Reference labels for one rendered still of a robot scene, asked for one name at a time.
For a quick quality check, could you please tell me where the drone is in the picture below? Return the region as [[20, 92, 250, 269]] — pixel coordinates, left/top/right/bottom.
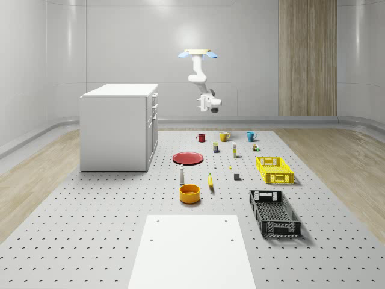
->
[[177, 49, 218, 60]]

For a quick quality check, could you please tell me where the white cabinet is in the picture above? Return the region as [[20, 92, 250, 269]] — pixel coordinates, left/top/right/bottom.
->
[[79, 84, 159, 173]]

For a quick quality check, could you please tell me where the white board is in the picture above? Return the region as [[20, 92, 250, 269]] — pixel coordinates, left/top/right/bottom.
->
[[128, 214, 257, 289]]

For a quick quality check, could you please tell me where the yellow bowl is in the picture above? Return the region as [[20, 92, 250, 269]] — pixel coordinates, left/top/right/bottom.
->
[[179, 184, 201, 205]]

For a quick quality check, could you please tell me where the dark grey basket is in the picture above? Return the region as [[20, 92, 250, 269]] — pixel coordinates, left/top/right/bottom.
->
[[248, 190, 302, 238]]

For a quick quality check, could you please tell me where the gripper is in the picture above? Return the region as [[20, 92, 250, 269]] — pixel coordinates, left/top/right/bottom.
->
[[196, 93, 211, 113]]

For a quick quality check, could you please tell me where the red plate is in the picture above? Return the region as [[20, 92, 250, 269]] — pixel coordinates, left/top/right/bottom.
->
[[172, 152, 205, 166]]

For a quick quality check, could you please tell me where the yellow basket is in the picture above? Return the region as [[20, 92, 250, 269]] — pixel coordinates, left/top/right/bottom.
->
[[256, 156, 295, 185]]

